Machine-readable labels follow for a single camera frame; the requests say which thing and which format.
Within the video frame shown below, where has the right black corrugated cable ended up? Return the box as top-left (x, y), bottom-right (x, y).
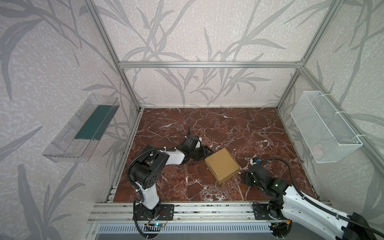
top-left (259, 157), bottom-right (384, 238)

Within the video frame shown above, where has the left black corrugated cable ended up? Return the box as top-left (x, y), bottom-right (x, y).
top-left (125, 126), bottom-right (193, 193)

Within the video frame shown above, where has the small green lit circuit board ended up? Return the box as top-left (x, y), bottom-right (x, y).
top-left (145, 222), bottom-right (167, 232)

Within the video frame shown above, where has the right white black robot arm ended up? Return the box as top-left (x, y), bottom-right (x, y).
top-left (242, 163), bottom-right (384, 240)

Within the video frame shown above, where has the aluminium frame structure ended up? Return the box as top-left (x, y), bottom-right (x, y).
top-left (81, 1), bottom-right (384, 172)

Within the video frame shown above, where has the clear acrylic wall tray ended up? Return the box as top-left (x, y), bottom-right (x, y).
top-left (43, 94), bottom-right (120, 163)

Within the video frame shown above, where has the black corrugated cable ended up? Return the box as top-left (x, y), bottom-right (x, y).
top-left (125, 126), bottom-right (193, 193)
top-left (259, 157), bottom-right (384, 238)

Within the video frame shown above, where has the brown cardboard box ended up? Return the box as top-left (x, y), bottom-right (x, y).
top-left (205, 148), bottom-right (240, 184)

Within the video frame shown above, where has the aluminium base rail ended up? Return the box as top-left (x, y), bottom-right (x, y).
top-left (87, 202), bottom-right (274, 224)

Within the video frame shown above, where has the white wire mesh basket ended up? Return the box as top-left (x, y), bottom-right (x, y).
top-left (291, 91), bottom-right (363, 164)

